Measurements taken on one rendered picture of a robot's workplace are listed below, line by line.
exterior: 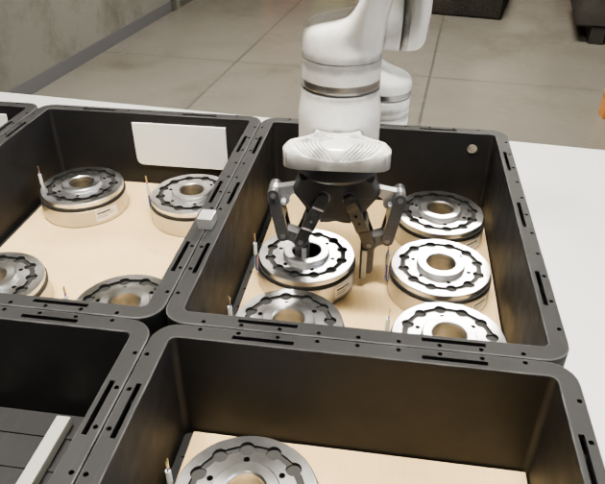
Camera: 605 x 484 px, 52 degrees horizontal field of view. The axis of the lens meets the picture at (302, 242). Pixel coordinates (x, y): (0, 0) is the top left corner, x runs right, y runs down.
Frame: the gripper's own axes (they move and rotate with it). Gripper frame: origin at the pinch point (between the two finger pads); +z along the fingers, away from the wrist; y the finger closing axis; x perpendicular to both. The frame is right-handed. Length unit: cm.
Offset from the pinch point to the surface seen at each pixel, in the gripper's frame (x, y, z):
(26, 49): -271, 174, 60
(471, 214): -9.7, -15.5, -0.8
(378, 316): 5.6, -4.8, 2.5
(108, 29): -356, 160, 71
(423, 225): -7.2, -9.8, -0.6
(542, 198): -44, -35, 15
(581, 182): -50, -43, 15
